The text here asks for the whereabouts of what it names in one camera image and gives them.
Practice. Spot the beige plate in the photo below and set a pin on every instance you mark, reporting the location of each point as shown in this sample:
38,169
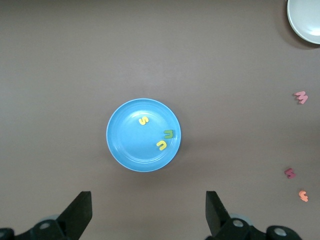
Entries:
307,20

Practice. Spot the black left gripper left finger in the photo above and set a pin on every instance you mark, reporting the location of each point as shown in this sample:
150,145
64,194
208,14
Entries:
65,222

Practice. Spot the blue plate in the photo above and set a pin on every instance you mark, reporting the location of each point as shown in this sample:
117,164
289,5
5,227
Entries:
135,150

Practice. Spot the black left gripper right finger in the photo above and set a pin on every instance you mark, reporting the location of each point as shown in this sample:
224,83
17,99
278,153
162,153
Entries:
225,227

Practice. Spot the pink foam letter w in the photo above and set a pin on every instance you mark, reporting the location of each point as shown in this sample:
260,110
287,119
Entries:
301,98

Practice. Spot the yellow foam letter s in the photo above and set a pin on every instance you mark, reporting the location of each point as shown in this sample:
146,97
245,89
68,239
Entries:
143,120

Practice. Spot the yellow foam letter u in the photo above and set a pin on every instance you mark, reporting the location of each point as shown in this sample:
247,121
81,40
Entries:
165,144

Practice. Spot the maroon foam letter s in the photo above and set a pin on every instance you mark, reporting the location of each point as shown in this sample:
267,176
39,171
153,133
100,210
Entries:
290,173

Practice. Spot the orange foam letter j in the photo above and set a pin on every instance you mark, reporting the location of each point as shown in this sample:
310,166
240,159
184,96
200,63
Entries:
303,196

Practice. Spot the green foam letter n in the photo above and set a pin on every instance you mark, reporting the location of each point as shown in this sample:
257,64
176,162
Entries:
171,132

